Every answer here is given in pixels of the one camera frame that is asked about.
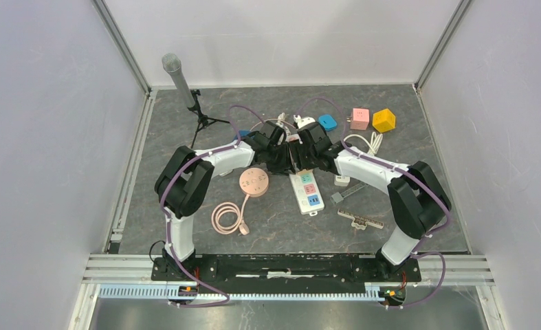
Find long white power strip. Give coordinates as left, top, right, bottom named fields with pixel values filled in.
left=289, top=170, right=325, bottom=217

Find light blue plug adapter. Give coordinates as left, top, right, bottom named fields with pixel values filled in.
left=318, top=114, right=338, bottom=132

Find pink coiled socket cable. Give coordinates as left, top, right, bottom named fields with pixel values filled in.
left=211, top=195, right=252, bottom=237

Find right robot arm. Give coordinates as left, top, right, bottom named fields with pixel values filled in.
left=291, top=122, right=451, bottom=281

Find grey microphone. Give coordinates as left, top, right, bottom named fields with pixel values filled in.
left=162, top=53, right=196, bottom=111

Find pink cube socket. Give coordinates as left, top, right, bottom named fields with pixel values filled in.
left=350, top=108, right=371, bottom=131

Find yellow cube socket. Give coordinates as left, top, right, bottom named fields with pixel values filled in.
left=372, top=109, right=396, bottom=133

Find beige comb strip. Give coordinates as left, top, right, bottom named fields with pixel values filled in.
left=338, top=209, right=384, bottom=230

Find round pink power socket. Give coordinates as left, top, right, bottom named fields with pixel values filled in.
left=239, top=168, right=269, bottom=197

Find white power strip cable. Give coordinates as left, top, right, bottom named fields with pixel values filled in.
left=342, top=131, right=384, bottom=158

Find small white power strip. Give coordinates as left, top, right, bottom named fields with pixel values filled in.
left=334, top=175, right=351, bottom=186

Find grey plastic clip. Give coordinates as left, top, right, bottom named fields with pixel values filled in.
left=330, top=182, right=366, bottom=204

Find white plug adapter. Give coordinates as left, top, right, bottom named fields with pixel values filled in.
left=219, top=170, right=233, bottom=177

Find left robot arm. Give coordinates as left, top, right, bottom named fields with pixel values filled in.
left=155, top=120, right=292, bottom=280

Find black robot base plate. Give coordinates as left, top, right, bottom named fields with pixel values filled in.
left=151, top=253, right=422, bottom=294

